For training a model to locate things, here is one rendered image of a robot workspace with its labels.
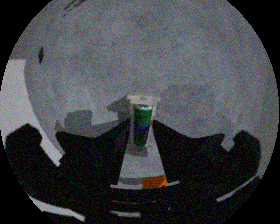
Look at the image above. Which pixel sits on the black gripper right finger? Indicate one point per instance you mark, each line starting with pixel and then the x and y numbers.
pixel 177 151

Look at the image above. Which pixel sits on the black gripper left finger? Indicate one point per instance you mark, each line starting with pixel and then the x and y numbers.
pixel 107 149

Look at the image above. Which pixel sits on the green battery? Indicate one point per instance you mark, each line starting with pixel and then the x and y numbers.
pixel 142 116

